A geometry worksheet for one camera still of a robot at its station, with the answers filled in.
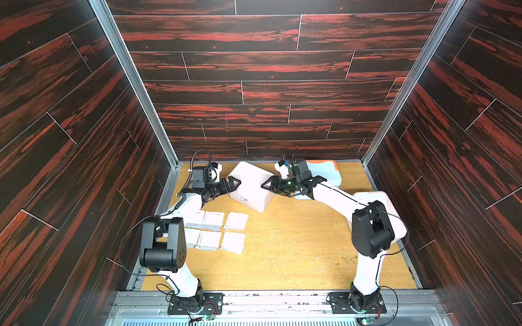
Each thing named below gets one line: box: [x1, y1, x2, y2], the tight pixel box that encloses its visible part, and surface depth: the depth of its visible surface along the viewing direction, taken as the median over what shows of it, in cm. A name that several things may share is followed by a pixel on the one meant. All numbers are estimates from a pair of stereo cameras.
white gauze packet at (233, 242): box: [220, 231, 246, 255], surface depth 92 cm
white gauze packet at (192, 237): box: [184, 228, 201, 249], surface depth 93 cm
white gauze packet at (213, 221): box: [201, 211, 225, 231], surface depth 98 cm
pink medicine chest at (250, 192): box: [227, 160, 275, 213], surface depth 98 cm
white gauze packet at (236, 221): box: [223, 211, 249, 231], surface depth 98 cm
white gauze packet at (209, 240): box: [195, 231, 221, 251], surface depth 92 cm
